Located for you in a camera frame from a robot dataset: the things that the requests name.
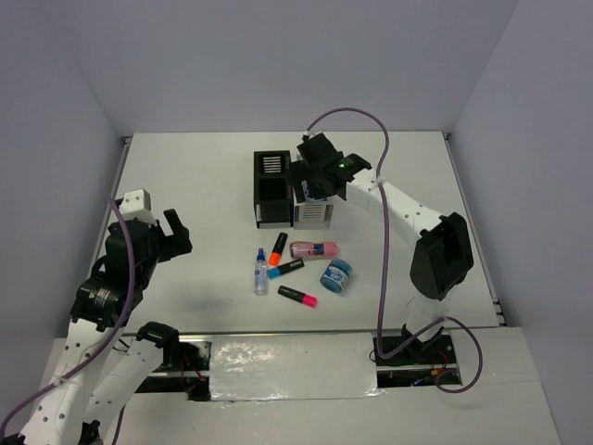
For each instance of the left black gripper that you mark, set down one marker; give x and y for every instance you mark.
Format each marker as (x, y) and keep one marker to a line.
(177, 243)

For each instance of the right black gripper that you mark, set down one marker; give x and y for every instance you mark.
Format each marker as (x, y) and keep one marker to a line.
(300, 172)

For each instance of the blue slime jar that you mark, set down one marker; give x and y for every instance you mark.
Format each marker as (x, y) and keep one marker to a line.
(336, 276)
(312, 194)

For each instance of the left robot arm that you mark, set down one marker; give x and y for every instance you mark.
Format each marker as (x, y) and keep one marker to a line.
(82, 402)

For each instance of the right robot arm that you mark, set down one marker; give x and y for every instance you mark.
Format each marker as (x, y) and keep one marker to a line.
(442, 252)

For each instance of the white organizer container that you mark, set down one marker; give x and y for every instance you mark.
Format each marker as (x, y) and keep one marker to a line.
(312, 213)

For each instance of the black organizer container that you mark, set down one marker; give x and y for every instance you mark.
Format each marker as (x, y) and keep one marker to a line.
(272, 190)

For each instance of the pink cylindrical tube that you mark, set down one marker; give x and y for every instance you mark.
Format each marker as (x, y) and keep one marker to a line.
(311, 250)

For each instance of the clear spray bottle blue cap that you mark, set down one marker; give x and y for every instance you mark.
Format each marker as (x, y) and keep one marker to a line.
(261, 274)

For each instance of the orange highlighter marker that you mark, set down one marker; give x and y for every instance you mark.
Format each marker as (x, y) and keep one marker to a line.
(278, 249)

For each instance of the blue highlighter marker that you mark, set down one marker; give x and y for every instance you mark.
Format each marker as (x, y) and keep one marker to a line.
(285, 268)

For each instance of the pink highlighter marker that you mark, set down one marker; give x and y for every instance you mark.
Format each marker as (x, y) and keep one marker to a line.
(297, 296)

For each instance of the silver tape cover panel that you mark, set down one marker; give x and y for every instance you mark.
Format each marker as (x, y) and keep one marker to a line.
(292, 367)

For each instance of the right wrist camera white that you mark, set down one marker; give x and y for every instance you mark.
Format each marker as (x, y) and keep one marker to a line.
(307, 135)

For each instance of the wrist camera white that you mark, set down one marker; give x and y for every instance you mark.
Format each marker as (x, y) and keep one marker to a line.
(136, 206)
(307, 135)

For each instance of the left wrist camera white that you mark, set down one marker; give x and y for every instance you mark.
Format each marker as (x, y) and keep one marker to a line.
(136, 206)

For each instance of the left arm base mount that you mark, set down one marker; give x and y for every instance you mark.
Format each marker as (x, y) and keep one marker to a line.
(180, 366)

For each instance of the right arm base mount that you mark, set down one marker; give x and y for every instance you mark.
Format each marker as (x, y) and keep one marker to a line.
(411, 368)

